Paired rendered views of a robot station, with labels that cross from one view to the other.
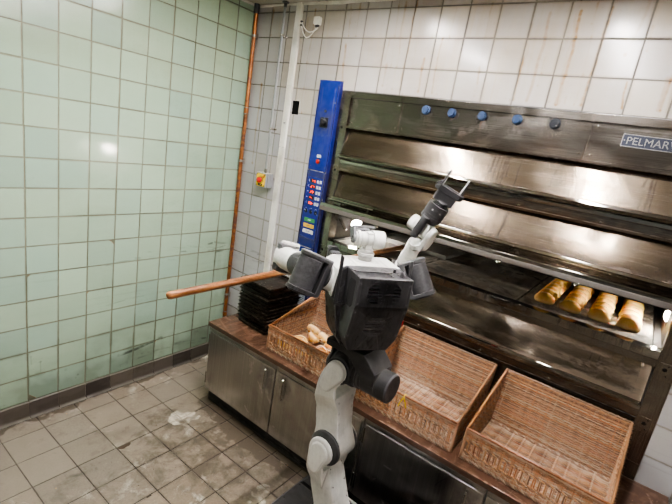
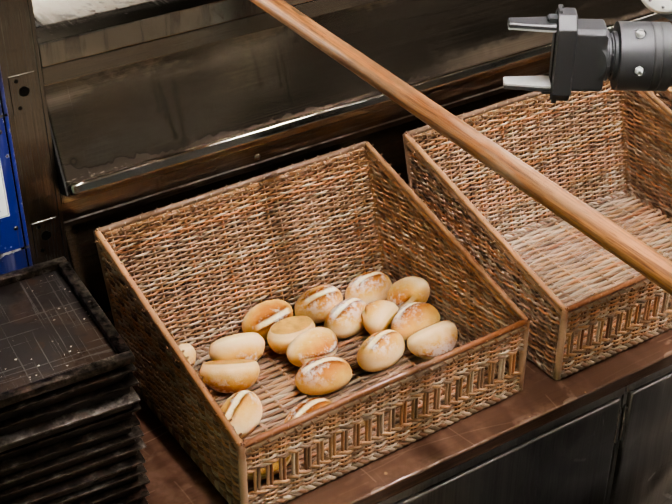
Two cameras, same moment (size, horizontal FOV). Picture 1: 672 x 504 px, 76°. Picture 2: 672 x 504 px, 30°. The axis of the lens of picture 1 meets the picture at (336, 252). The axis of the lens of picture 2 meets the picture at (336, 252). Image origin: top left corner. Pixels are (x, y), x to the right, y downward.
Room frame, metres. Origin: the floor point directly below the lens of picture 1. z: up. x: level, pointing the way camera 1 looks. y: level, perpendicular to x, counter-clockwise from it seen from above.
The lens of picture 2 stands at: (1.66, 1.49, 1.96)
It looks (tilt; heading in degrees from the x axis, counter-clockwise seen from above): 34 degrees down; 293
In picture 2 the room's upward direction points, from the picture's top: straight up
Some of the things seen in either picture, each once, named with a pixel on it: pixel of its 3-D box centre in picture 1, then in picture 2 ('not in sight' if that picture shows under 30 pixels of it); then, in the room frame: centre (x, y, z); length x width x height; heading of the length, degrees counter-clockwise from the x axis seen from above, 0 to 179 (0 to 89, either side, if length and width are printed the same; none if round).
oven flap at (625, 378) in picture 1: (452, 311); (499, 13); (2.23, -0.68, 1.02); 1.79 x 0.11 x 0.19; 55
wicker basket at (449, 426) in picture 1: (423, 379); (590, 208); (1.99, -0.55, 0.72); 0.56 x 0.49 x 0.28; 55
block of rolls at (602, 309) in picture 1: (591, 299); not in sight; (2.26, -1.41, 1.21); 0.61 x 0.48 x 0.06; 145
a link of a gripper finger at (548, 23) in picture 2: not in sight; (532, 21); (2.00, 0.03, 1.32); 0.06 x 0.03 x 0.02; 20
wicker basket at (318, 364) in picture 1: (330, 333); (311, 311); (2.35, -0.05, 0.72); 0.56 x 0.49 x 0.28; 56
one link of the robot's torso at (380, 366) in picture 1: (362, 366); not in sight; (1.50, -0.17, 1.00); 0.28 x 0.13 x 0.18; 54
